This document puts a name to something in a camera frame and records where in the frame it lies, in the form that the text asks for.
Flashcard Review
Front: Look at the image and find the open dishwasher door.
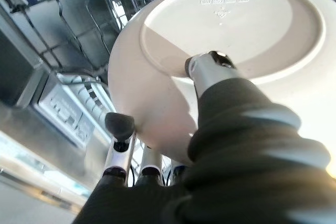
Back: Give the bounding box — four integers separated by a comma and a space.
0, 77, 119, 201

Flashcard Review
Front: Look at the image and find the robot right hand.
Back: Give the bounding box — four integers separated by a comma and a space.
72, 50, 336, 224

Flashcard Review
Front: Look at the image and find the beige round plate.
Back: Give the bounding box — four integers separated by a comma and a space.
107, 0, 336, 167

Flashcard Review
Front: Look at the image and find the dishwasher lower wire rack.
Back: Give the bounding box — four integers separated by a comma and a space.
0, 0, 200, 83

